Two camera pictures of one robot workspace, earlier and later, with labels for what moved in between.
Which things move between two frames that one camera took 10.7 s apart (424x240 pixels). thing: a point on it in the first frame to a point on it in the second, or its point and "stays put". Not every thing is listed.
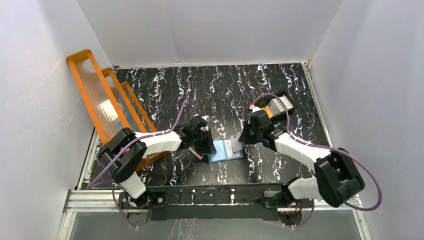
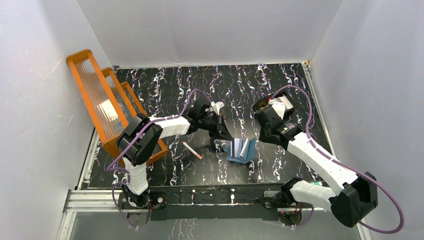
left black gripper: [205, 141] to [219, 127]
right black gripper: [244, 137] to [262, 136]
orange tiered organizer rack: [113, 105] stays put
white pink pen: [195, 153] stays put
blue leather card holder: [223, 152] to [247, 150]
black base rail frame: [235, 202] stays put
